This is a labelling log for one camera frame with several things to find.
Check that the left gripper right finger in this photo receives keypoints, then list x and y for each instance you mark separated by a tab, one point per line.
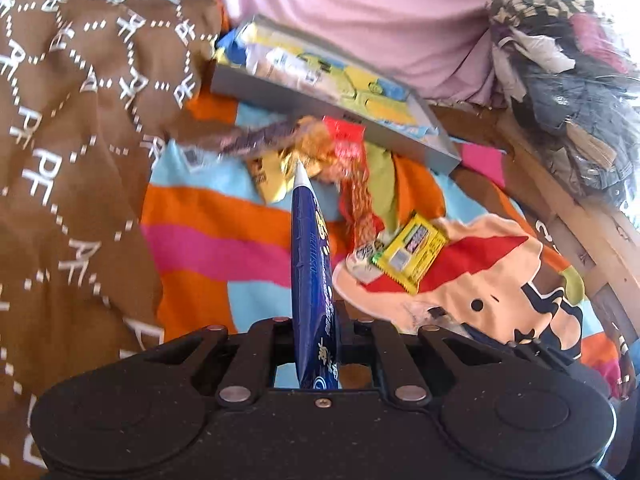
374	355

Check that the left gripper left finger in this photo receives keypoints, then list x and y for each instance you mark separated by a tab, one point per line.
264	347

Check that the blue white snack tube pack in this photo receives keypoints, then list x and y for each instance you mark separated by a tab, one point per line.
314	319

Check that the yellow snack bar pack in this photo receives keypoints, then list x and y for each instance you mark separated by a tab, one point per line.
411	253

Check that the red spicy strip snack pack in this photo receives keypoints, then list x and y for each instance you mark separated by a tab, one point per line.
355	203

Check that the gold foil snack pack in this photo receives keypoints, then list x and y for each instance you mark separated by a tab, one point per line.
273	173

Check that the dark jerky clear pack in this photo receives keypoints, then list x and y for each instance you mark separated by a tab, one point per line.
248	144

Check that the small white snack packet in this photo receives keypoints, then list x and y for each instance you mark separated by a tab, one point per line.
359	263

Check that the grey box with cartoon drawing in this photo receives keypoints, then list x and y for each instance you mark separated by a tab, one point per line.
281	69

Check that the pink hanging sheet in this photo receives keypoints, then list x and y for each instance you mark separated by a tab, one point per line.
440	48

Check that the brown PF patterned blanket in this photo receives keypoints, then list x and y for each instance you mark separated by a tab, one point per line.
88	88

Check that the plastic bag of clothes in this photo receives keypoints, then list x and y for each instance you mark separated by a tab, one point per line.
569	70

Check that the wooden bed frame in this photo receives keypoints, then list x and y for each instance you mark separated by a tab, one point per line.
599	241

